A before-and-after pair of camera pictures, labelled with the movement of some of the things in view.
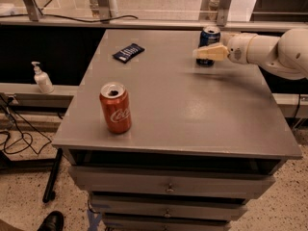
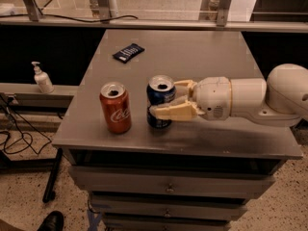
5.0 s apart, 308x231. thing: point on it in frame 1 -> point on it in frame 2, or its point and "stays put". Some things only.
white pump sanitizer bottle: (42, 79) stays put
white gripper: (238, 48) -> (212, 96)
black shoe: (54, 221) stays put
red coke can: (115, 100) stays put
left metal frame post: (31, 3) stays put
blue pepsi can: (210, 35) -> (159, 89)
